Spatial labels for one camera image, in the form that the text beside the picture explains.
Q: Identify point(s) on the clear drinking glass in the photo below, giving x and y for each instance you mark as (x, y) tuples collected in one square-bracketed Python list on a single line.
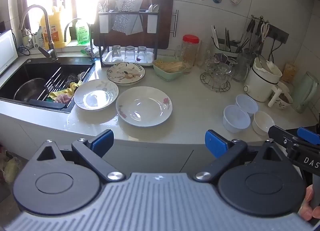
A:
[(129, 53), (116, 53), (142, 52)]

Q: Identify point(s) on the green square bowl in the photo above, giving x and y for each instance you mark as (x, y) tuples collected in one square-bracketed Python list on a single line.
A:
[(162, 74)]

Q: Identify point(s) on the mushroom patterned plate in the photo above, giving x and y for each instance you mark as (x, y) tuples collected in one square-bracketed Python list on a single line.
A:
[(125, 74)]

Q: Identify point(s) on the white electric cooker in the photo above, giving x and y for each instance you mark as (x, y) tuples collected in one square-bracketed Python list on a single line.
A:
[(257, 85)]

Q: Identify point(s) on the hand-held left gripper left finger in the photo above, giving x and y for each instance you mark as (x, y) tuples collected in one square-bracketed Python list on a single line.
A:
[(105, 139)]

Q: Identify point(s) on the red lid glass jar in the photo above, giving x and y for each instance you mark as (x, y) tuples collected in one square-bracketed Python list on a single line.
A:
[(190, 53)]

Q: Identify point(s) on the tall steel faucet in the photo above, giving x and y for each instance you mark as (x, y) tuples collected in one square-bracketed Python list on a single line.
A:
[(47, 30)]

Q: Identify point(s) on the yellow dish cloth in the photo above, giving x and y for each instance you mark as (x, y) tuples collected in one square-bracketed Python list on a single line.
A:
[(71, 87)]

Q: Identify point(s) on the red flower white plate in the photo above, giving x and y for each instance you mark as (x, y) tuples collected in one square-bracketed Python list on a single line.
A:
[(143, 107)]

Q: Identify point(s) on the white rack caddy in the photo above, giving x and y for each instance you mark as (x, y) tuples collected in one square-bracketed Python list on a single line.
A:
[(104, 23), (152, 24)]

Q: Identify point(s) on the green liquid bottle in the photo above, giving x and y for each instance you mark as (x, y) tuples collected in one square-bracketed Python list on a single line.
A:
[(82, 33)]

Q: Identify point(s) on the yellow plastic bag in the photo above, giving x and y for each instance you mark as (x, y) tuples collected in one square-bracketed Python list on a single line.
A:
[(11, 171)]

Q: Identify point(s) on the yellow food packet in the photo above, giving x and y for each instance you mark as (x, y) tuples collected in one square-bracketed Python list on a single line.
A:
[(290, 72)]

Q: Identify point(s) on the glass pitcher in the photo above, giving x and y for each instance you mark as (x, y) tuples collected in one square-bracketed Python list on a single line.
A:
[(241, 69)]

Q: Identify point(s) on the white drip tray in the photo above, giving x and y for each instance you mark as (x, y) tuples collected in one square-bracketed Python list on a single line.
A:
[(150, 57)]

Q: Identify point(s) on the silver glitter sheet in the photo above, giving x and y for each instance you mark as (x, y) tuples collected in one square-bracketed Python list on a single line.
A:
[(125, 20)]

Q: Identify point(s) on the brown cutting board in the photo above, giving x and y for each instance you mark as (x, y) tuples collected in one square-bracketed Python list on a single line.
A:
[(162, 8)]

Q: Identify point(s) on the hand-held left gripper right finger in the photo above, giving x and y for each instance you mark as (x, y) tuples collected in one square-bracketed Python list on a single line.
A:
[(215, 143)]

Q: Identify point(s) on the floral ceramic mug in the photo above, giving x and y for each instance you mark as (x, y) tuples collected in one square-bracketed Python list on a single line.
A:
[(285, 101)]

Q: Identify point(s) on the small plastic bottle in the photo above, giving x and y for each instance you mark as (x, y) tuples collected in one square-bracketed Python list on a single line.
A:
[(38, 39)]

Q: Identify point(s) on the person's right hand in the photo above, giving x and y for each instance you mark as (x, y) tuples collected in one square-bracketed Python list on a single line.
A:
[(307, 212)]

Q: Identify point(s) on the black dish rack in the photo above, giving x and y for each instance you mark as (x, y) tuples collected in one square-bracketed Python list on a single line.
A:
[(101, 45)]

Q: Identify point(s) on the black kitchen sink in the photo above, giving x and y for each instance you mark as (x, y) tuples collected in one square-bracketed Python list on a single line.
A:
[(30, 70)]

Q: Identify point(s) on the pink scrubber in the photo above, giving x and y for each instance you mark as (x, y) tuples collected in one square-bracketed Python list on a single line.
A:
[(62, 99)]

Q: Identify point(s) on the yellow detergent jug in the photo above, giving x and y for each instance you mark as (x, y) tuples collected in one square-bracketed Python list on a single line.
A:
[(57, 30)]

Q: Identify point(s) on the black sink drain rack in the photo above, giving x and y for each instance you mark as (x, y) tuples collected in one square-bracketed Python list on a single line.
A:
[(53, 83)]

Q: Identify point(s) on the hanging kitchen utensils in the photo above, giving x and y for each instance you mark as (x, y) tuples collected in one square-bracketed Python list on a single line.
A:
[(255, 35)]

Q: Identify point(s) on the steel pot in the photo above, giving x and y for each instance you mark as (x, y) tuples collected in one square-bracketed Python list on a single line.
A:
[(28, 90)]

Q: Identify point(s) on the pale green kettle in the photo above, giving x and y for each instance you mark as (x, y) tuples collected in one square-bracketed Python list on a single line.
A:
[(305, 93)]

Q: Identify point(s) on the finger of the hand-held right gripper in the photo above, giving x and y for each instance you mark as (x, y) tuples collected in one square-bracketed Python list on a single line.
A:
[(280, 134), (308, 134)]

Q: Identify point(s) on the white appliance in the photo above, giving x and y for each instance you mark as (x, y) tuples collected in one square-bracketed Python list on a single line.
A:
[(7, 50)]

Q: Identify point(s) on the white ceramic bowl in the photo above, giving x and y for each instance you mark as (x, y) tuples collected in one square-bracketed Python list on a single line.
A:
[(262, 123)]

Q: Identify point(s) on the black wall power strip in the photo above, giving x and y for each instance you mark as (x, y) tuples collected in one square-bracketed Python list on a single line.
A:
[(281, 34)]

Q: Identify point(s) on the white plastic bowl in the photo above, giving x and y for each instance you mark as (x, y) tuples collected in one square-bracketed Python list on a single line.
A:
[(236, 119), (247, 103)]

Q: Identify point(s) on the small steel faucet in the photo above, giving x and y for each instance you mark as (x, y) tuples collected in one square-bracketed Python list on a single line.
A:
[(91, 45)]

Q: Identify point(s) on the bundle of bamboo sticks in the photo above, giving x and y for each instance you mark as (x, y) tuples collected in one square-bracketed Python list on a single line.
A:
[(170, 65)]

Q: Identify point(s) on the leaf patterned white plate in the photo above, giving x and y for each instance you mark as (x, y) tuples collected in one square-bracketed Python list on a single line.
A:
[(96, 96)]

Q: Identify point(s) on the white chopstick holder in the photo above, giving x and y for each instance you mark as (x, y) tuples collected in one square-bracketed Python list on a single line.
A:
[(225, 49)]

